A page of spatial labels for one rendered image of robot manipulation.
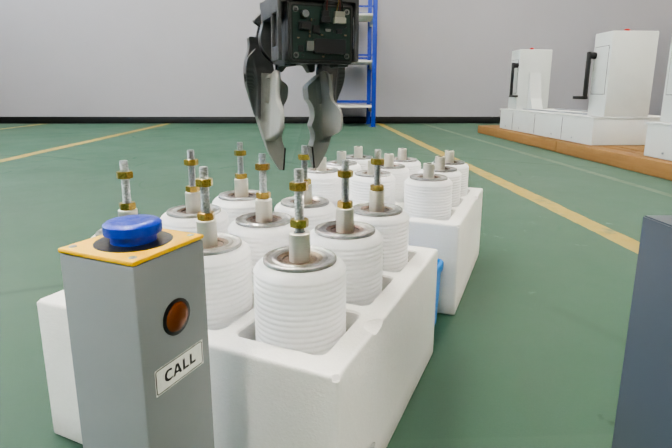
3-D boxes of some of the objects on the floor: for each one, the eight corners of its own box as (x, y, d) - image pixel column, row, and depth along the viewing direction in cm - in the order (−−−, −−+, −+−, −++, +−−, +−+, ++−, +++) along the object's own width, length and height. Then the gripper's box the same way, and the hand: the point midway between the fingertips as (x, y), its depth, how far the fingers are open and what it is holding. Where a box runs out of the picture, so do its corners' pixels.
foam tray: (433, 353, 81) (438, 248, 77) (337, 551, 46) (337, 378, 42) (236, 310, 96) (232, 221, 92) (52, 433, 61) (34, 299, 58)
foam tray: (478, 255, 129) (483, 188, 125) (454, 316, 94) (459, 225, 90) (341, 238, 144) (341, 177, 140) (275, 285, 108) (273, 206, 105)
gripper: (250, -101, 36) (259, 183, 41) (381, -82, 40) (375, 176, 45) (230, -67, 44) (239, 168, 48) (341, -54, 48) (340, 163, 52)
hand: (295, 154), depth 49 cm, fingers open, 3 cm apart
